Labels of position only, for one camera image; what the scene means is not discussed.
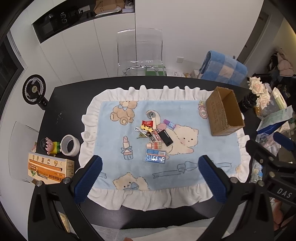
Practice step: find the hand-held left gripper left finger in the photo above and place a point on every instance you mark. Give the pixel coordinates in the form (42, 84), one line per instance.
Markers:
(89, 178)

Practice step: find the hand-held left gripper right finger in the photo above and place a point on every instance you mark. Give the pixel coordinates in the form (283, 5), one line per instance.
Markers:
(212, 180)

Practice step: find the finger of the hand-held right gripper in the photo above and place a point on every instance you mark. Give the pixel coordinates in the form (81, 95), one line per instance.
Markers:
(256, 150)
(284, 141)

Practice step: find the brown cardboard box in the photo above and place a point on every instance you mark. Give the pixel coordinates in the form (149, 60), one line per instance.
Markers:
(217, 111)

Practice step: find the black rectangular case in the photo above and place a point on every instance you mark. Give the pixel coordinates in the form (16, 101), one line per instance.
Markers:
(166, 137)

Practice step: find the yellow binder clip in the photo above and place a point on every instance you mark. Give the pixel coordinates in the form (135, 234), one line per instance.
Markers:
(142, 136)

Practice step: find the small orange bottle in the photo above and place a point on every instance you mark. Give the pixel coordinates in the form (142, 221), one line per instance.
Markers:
(153, 145)

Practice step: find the small purple blue packet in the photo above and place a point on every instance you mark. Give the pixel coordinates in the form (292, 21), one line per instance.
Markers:
(170, 124)

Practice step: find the red white candy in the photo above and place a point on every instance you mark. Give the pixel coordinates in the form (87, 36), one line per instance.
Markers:
(157, 134)

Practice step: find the small metal nail clipper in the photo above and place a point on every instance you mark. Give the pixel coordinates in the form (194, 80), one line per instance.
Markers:
(153, 138)

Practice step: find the clear plastic bag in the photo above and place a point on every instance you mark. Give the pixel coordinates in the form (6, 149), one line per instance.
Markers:
(259, 169)

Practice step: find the clear tape roll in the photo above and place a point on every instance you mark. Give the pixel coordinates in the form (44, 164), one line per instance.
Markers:
(76, 148)

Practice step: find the white green tube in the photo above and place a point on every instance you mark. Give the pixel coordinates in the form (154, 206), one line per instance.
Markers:
(278, 98)

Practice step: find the orange white carton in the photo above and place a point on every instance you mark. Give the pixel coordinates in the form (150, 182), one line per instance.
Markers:
(46, 169)

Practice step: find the black ribbed vase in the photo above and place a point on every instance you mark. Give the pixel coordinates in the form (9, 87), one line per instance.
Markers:
(248, 102)

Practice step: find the blue printed blanket white ruffle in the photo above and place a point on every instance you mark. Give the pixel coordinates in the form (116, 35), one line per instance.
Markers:
(104, 129)

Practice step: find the cartoon doll figurine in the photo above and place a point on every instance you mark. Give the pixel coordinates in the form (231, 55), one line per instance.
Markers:
(49, 146)

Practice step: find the cream artificial flowers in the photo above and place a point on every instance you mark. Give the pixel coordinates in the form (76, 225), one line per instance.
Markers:
(256, 87)

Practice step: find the yellow star hair clip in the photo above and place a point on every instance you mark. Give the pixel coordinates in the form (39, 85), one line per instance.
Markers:
(146, 128)

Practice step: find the pink clothing pile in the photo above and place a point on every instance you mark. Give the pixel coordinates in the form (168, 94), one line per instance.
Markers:
(284, 64)

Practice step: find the red candy wrapper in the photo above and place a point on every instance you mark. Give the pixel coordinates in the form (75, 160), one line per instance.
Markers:
(148, 123)

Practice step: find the round metal knob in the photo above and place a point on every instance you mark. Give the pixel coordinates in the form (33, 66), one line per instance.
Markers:
(150, 114)

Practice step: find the blue checkered folded blanket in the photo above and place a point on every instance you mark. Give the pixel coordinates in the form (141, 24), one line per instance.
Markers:
(224, 67)

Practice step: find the black desk fan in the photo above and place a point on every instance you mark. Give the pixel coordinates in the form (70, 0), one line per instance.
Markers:
(33, 88)

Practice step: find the green box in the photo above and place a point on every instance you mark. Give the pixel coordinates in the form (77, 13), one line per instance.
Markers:
(155, 72)

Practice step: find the clear plastic chair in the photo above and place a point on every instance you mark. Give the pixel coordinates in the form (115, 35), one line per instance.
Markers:
(141, 46)

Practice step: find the black built-in oven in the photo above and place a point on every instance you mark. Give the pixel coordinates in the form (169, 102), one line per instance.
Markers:
(53, 23)

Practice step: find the brown bag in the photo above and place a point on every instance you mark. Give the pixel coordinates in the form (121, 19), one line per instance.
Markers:
(106, 5)

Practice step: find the white wall socket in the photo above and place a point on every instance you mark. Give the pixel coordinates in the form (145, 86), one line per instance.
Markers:
(180, 59)

